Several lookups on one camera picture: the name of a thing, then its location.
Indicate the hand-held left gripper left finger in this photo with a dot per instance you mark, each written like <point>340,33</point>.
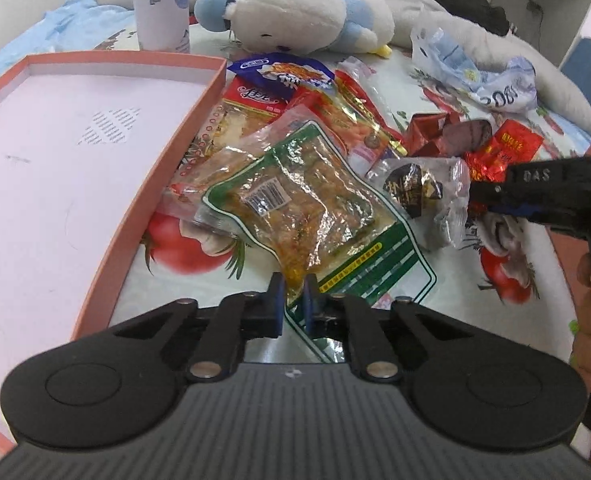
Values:
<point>275,307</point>

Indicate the brown snack packet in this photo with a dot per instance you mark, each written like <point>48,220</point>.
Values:
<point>470,135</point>

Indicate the red orange peanut snack packet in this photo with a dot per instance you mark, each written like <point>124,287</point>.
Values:
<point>345,120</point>

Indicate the grey duvet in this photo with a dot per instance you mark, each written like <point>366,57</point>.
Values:
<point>520,47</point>

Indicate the blue snack packet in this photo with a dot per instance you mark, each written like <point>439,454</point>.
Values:
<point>285,74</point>

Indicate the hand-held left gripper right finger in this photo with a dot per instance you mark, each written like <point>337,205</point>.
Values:
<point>309,310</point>

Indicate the dark red candy wrapper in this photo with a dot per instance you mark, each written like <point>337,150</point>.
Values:
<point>423,132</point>

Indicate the pink box lid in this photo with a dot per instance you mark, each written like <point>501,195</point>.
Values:
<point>50,185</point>

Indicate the clear packet with dark chocolate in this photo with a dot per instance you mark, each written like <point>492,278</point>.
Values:
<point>415,187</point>

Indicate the crumpled white blue plastic bag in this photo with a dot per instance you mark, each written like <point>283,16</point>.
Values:
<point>475,80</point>

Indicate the black wall plug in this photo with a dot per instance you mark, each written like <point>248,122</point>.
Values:
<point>535,7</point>

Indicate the small red snack packet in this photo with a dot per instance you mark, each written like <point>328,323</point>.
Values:
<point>510,146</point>

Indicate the white and blue plush toy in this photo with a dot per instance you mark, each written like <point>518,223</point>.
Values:
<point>285,10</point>

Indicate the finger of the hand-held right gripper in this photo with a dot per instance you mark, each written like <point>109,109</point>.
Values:
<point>513,209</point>
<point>530,177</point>

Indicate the red-topped clear snack packet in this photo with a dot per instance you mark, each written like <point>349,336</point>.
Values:
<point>230,130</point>

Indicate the light blue bed sheet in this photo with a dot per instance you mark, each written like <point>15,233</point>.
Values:
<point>50,30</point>

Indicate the floral bed sheet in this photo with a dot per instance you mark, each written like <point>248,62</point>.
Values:
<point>455,285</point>

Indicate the green clear snack packet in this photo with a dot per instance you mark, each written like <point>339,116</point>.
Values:
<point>295,200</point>

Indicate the white cabinet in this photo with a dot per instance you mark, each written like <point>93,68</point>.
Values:
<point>565,5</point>

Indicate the white plastic bottle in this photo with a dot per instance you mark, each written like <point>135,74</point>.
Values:
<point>158,10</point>

